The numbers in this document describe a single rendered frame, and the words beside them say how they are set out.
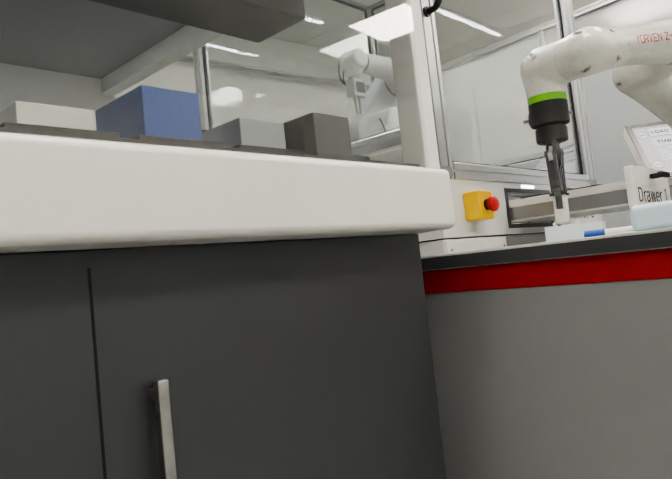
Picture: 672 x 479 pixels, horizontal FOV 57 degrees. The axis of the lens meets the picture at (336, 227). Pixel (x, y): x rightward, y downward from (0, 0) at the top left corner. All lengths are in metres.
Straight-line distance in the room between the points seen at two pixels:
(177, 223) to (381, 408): 0.48
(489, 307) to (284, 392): 0.47
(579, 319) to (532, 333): 0.09
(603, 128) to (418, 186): 2.74
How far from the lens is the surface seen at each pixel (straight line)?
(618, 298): 1.08
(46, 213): 0.63
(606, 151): 3.68
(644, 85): 1.97
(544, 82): 1.59
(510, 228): 1.79
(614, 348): 1.10
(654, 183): 1.82
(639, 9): 3.74
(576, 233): 1.52
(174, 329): 0.76
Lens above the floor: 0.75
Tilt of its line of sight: 4 degrees up
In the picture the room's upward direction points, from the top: 6 degrees counter-clockwise
